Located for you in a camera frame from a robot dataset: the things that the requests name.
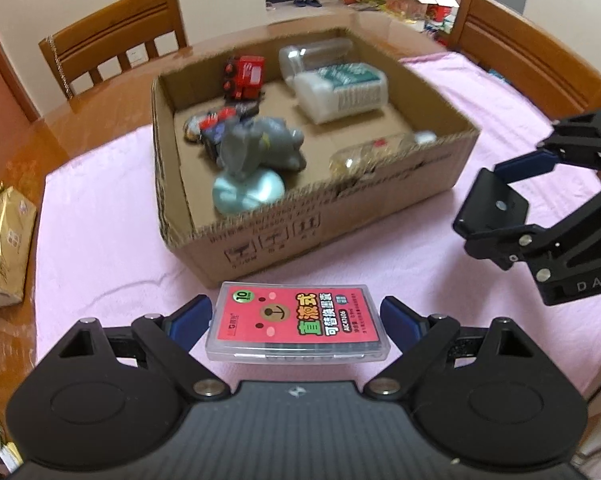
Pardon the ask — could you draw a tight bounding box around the mint green earbud case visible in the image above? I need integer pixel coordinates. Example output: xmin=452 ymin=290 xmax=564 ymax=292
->
xmin=212 ymin=168 xmax=286 ymax=216

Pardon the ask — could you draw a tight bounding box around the white medical cotton bottle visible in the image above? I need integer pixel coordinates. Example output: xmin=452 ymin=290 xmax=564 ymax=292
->
xmin=293 ymin=63 xmax=389 ymax=125

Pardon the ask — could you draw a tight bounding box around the clear bottle of gold capsules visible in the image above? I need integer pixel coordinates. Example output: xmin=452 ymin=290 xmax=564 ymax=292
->
xmin=329 ymin=130 xmax=438 ymax=176

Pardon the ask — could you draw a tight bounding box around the clear correction tape dispenser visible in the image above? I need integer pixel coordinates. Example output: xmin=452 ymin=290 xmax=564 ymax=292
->
xmin=183 ymin=114 xmax=207 ymax=144

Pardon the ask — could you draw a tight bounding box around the wooden chair left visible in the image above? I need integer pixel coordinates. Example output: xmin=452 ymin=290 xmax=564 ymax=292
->
xmin=39 ymin=0 xmax=188 ymax=100

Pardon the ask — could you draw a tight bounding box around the pink tablecloth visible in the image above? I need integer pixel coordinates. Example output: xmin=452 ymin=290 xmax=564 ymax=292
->
xmin=35 ymin=53 xmax=601 ymax=393

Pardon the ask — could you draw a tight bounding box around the wooden chair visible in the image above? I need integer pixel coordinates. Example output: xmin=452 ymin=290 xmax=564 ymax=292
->
xmin=39 ymin=0 xmax=188 ymax=100
xmin=448 ymin=0 xmax=601 ymax=119

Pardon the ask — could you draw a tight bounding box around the pink refill case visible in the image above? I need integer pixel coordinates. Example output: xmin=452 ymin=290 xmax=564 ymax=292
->
xmin=205 ymin=282 xmax=390 ymax=365

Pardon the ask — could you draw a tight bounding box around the cardboard box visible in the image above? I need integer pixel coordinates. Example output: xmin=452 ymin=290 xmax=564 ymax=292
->
xmin=152 ymin=26 xmax=479 ymax=287

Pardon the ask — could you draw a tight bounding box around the grey elephant toy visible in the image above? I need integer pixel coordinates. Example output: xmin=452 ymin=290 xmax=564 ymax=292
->
xmin=217 ymin=117 xmax=307 ymax=180

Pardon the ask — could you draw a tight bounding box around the red toy train car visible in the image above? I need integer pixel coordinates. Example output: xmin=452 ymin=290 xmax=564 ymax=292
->
xmin=222 ymin=55 xmax=266 ymax=102

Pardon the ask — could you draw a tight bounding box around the wooden chair right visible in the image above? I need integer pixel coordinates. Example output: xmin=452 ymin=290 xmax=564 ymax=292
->
xmin=448 ymin=0 xmax=601 ymax=119

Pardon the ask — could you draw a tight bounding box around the clear plastic jar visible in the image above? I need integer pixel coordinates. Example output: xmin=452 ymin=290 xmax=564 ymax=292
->
xmin=279 ymin=37 xmax=353 ymax=84

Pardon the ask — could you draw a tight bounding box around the gold foil snack bag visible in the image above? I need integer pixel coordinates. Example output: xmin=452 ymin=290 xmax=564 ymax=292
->
xmin=0 ymin=182 xmax=37 ymax=308

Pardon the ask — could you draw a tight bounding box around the black square device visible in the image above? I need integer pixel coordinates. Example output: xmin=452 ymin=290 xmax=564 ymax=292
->
xmin=452 ymin=168 xmax=529 ymax=240

